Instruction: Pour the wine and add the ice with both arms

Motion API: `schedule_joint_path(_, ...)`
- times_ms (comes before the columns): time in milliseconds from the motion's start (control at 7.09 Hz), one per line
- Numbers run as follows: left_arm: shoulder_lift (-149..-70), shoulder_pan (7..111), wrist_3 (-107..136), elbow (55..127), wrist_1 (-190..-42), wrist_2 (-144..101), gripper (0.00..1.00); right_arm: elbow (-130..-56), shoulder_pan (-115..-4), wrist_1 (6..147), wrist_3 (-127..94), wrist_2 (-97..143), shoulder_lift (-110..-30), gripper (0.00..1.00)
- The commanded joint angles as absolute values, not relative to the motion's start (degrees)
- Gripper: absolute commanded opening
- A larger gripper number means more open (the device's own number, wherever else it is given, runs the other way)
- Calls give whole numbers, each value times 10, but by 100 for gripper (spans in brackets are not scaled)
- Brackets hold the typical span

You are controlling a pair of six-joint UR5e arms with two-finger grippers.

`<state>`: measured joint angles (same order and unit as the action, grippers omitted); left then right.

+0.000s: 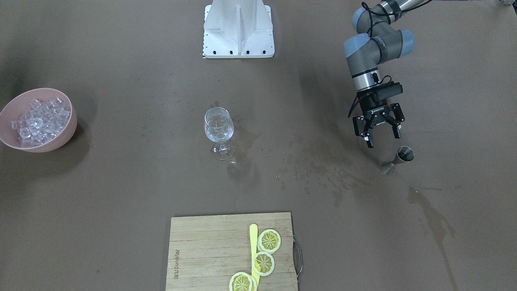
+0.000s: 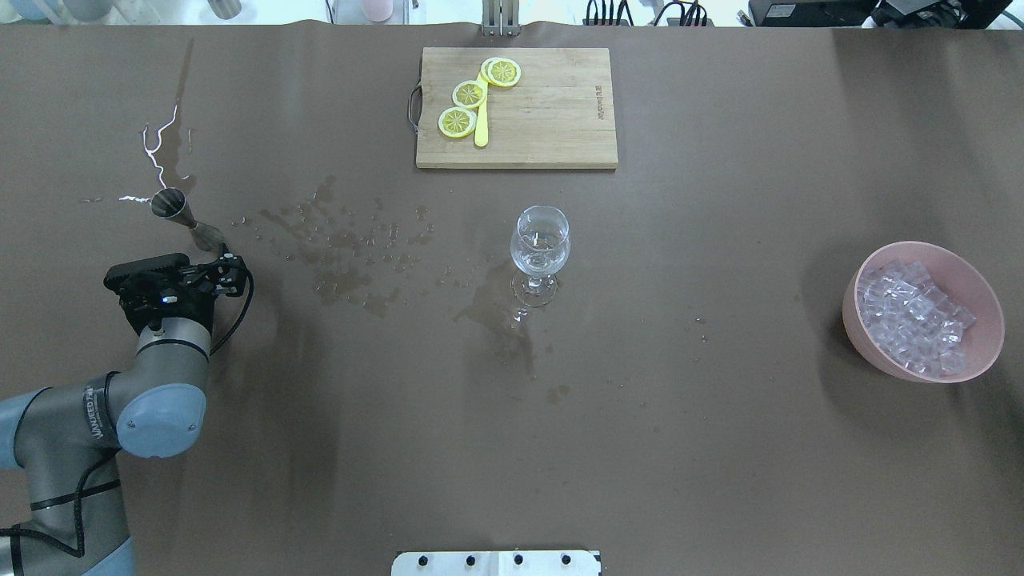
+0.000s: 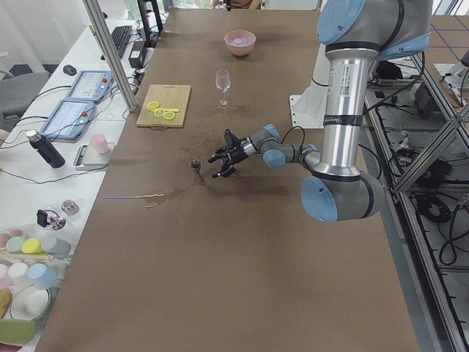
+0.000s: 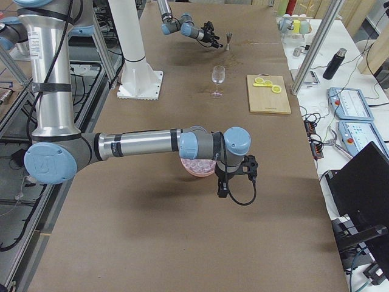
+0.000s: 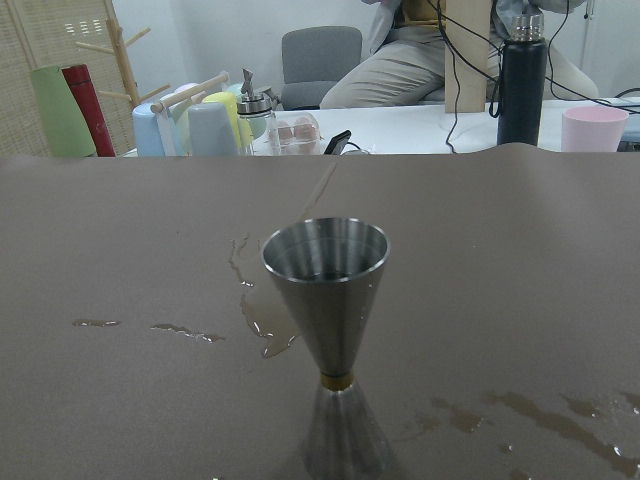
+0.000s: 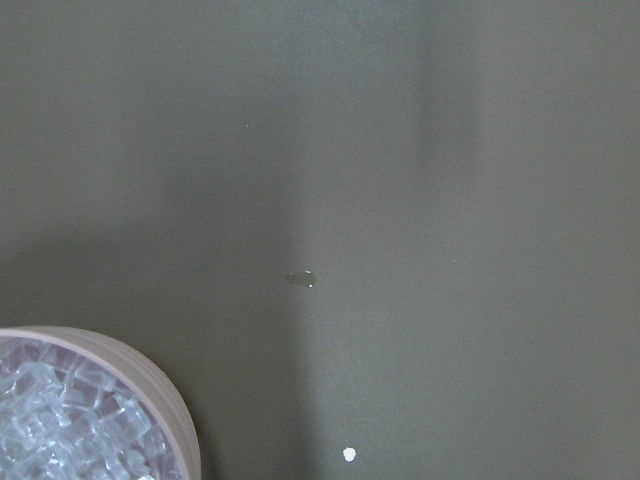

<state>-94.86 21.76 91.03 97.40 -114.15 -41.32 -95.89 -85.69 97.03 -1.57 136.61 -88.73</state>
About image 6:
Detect pile of clear ice cubes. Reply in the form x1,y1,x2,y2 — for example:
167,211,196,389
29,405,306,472
1,338,182,480

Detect pink bowl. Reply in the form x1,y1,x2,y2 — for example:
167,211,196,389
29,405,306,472
1,326,202,479

